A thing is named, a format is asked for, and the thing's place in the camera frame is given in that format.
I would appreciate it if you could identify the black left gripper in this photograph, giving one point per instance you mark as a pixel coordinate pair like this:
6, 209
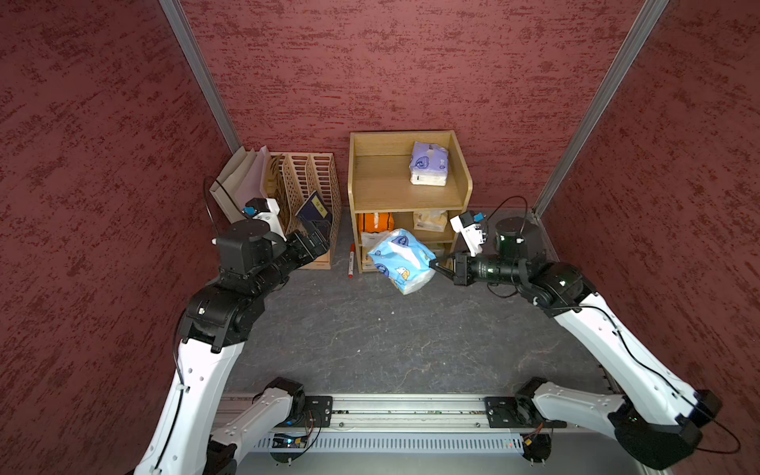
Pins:
307, 253

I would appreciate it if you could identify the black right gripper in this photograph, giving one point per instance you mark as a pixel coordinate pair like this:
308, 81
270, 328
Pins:
460, 273

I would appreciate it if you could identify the blue tissue pack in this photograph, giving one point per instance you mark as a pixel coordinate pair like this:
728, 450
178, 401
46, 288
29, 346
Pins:
404, 260

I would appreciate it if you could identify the beige tissue pack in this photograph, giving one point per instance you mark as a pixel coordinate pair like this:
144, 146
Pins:
434, 221

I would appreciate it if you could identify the orange tissue pack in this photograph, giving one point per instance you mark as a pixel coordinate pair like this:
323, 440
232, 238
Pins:
375, 223

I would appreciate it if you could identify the purple tissue pack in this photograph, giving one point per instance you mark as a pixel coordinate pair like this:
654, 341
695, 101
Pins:
429, 165

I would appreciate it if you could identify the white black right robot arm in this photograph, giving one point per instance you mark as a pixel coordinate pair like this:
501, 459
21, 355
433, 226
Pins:
656, 417

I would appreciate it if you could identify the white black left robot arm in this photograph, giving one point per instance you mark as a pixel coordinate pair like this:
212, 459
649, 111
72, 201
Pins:
210, 336

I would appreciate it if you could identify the yellow white tissue pack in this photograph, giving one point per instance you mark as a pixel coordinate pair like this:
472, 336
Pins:
367, 242

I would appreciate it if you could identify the wooden shelf unit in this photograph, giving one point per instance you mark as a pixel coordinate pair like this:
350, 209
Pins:
379, 181

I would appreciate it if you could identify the dark blue book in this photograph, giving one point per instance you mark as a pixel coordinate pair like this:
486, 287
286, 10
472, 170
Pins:
314, 213

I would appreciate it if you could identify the red white marker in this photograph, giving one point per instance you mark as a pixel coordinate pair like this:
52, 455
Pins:
351, 261

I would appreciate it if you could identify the wooden lattice file organizer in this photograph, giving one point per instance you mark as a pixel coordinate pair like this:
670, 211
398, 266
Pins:
305, 186

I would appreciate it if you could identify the beige paper folders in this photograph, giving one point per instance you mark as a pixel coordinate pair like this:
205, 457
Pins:
241, 180

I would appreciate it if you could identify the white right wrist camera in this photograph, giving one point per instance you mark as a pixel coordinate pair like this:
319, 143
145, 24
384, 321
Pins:
473, 228

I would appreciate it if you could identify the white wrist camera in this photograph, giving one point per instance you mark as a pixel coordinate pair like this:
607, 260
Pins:
265, 209
473, 228

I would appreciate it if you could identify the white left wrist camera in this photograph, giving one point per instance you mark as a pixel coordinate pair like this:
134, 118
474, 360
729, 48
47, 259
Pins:
265, 209

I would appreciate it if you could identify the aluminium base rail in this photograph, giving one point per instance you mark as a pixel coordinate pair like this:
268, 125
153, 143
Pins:
435, 424

